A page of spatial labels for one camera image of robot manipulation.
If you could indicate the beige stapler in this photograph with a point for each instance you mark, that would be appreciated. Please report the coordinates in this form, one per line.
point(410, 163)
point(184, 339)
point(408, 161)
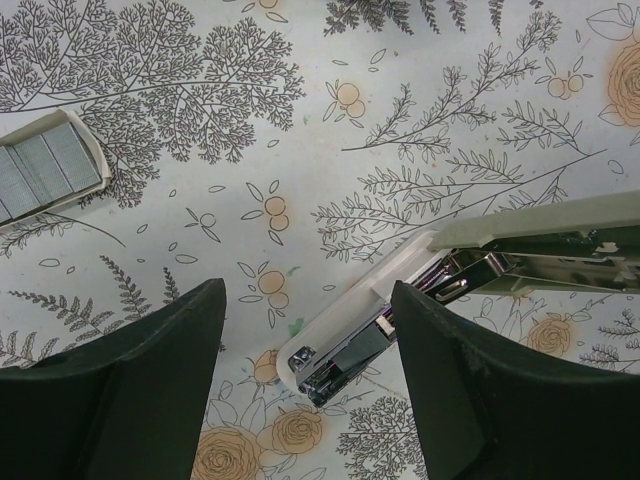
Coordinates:
point(590, 244)

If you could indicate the white staples tray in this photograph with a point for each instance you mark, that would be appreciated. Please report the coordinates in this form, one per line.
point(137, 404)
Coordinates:
point(37, 128)

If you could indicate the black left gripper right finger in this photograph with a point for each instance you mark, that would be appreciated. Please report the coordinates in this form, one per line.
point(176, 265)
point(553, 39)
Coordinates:
point(486, 407)

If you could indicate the floral patterned table mat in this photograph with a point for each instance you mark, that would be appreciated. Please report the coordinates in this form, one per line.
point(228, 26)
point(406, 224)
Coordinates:
point(287, 147)

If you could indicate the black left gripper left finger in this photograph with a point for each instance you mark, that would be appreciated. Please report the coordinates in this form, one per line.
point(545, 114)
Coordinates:
point(129, 405)

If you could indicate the grey staple strip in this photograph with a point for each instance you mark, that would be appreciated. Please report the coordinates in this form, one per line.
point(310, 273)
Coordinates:
point(362, 349)
point(31, 178)
point(73, 156)

